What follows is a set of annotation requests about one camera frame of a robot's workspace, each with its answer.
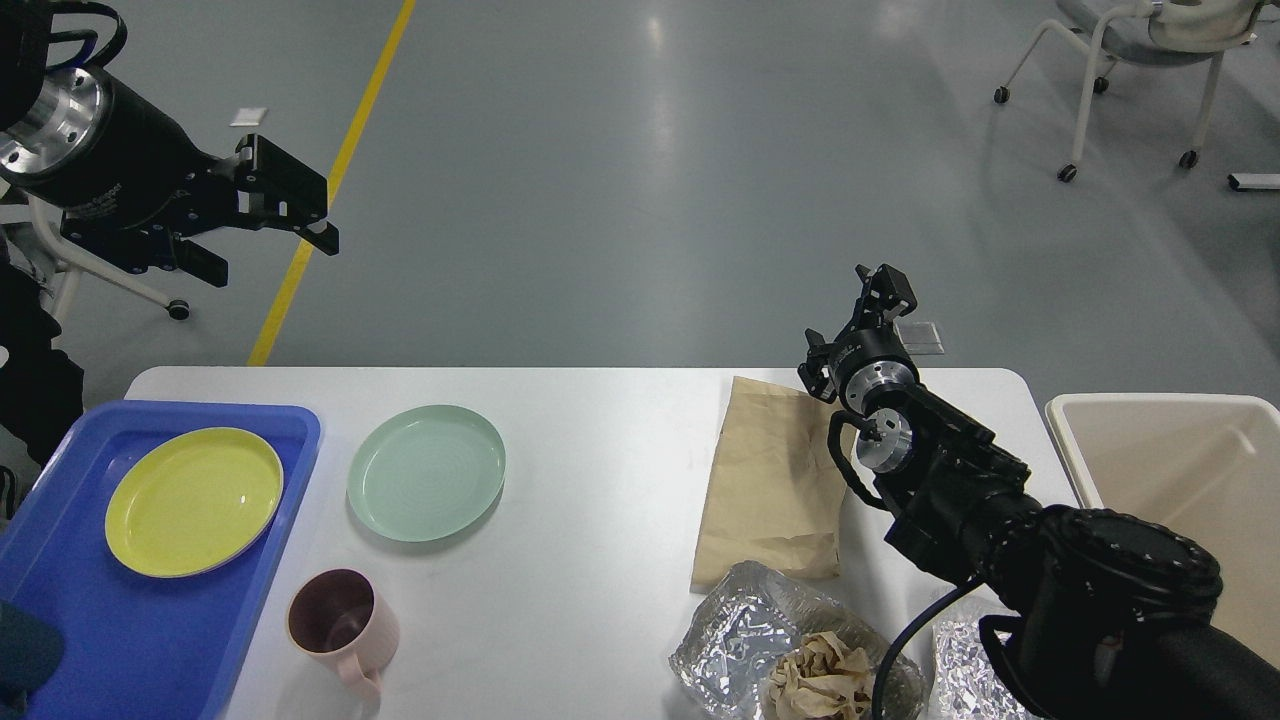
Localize white chair right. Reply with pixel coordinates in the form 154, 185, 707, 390
993, 1, 1267, 184

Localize white paper scrap on floor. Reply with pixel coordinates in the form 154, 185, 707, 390
229, 108, 268, 128

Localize crumpled aluminium foil piece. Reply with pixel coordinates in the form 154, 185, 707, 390
928, 612, 1032, 719

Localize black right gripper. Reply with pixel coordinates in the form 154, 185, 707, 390
797, 264, 920, 413

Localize blue plastic tray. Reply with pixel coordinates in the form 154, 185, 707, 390
1, 400, 323, 719

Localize crumpled brown paper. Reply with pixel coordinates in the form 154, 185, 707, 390
762, 632, 876, 719

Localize light green plate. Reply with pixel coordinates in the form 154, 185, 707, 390
346, 404, 507, 543

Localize white chair left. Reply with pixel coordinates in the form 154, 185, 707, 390
3, 182, 191, 323

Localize brown paper bag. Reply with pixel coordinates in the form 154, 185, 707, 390
691, 375, 849, 589

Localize person in dark clothes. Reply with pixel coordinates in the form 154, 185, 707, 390
1, 261, 84, 468

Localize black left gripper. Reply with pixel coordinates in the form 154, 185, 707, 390
40, 70, 340, 288

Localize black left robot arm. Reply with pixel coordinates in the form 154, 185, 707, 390
1, 1, 340, 287

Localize beige plastic bin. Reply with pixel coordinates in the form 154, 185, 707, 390
1046, 393, 1279, 664

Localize yellow plate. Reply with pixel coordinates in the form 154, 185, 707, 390
104, 427, 285, 579

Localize aluminium foil tray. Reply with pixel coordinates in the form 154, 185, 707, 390
669, 561, 890, 719

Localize clear plastic piece on floor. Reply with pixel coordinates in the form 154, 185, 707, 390
895, 322, 946, 356

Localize pink mug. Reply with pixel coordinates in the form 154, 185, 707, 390
285, 568, 401, 703

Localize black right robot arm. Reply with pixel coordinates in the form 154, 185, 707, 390
797, 264, 1279, 719

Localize white chair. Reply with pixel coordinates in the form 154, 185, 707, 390
3, 182, 191, 323
993, 1, 1267, 184

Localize white bar on floor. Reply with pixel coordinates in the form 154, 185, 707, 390
1228, 173, 1280, 192

